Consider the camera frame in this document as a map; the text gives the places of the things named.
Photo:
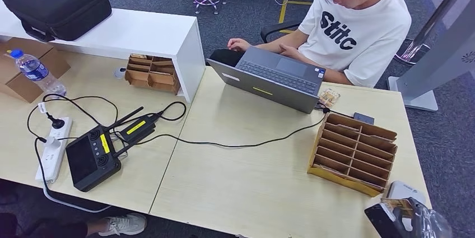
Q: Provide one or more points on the small dark grey box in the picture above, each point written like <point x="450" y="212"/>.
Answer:
<point x="363" y="118"/>

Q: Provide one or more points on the large wooden slotted card organizer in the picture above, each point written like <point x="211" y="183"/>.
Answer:
<point x="352" y="154"/>

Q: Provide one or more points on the clear water bottle blue cap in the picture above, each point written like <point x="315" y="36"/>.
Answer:
<point x="35" y="70"/>

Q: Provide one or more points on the patterned card in clear sleeve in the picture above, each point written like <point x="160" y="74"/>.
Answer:
<point x="329" y="98"/>

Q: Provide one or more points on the seated person's leg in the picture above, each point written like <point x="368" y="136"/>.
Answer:
<point x="44" y="229"/>

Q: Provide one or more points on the yellow floor tape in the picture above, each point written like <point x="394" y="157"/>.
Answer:
<point x="282" y="13"/>

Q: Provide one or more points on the person's left forearm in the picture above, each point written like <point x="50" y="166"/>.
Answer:
<point x="326" y="73"/>

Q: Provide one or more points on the black transmitter with yellow label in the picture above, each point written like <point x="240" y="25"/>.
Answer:
<point x="139" y="128"/>

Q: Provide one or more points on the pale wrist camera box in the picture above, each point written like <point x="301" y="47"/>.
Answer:
<point x="387" y="212"/>

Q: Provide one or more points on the person's right forearm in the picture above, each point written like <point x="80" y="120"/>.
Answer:
<point x="271" y="45"/>

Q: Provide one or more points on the white power strip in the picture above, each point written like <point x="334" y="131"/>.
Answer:
<point x="52" y="158"/>

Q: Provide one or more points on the black screen remote controller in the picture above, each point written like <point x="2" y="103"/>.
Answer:
<point x="89" y="158"/>

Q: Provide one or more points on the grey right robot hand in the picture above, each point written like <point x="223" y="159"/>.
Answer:
<point x="426" y="223"/>

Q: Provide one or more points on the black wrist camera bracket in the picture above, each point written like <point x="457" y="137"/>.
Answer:
<point x="378" y="224"/>

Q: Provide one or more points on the person's right hand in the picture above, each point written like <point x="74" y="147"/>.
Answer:
<point x="239" y="44"/>

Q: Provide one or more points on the grey laptop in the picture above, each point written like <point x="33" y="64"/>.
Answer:
<point x="263" y="88"/>

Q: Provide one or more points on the white desk shelf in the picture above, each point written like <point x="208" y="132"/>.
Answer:
<point x="130" y="32"/>

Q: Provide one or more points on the white card reader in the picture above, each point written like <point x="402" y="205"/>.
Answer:
<point x="402" y="190"/>

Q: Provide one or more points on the person's left hand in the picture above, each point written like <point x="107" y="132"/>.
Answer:
<point x="289" y="50"/>

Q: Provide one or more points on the black office chair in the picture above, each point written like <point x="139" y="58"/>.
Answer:
<point x="282" y="26"/>

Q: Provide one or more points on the grey kiosk stand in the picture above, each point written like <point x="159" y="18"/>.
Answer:
<point x="438" y="69"/>

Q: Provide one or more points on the small wooden slotted organizer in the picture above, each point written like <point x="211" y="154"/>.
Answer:
<point x="152" y="76"/>

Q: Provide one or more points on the chrome stanchion post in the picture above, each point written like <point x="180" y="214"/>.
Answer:
<point x="412" y="52"/>

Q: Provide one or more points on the person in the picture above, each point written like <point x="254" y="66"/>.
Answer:
<point x="356" y="32"/>

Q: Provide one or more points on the white sneaker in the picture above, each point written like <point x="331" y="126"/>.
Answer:
<point x="124" y="224"/>

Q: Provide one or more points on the black carrying case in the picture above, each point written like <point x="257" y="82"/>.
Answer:
<point x="55" y="10"/>

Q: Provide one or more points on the brown cardboard box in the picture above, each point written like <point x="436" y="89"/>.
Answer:
<point x="11" y="78"/>

